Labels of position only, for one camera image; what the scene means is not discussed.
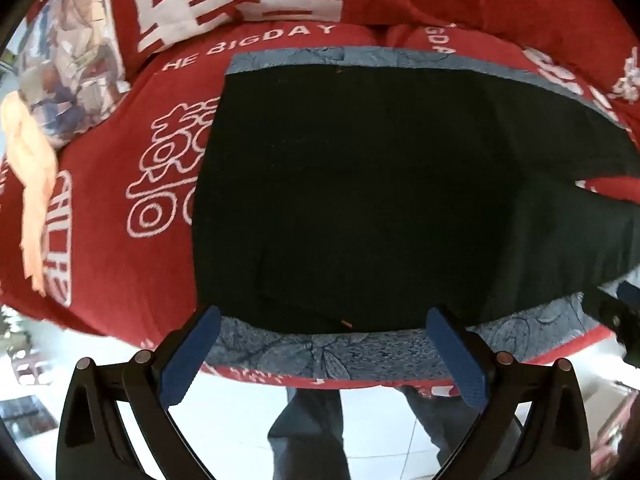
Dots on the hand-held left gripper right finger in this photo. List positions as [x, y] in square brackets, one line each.
[457, 360]

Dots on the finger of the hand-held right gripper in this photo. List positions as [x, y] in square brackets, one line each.
[615, 315]

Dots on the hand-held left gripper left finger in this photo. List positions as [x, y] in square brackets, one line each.
[192, 355]

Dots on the black and blue-grey floral pants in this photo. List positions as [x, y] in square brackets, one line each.
[350, 185]

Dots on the red printed blanket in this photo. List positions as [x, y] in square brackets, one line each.
[125, 285]

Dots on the person's left leg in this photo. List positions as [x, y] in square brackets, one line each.
[310, 435]

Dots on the orange cloth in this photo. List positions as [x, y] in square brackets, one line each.
[35, 160]

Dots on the pillow with printed figures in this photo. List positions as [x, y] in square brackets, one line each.
[70, 60]

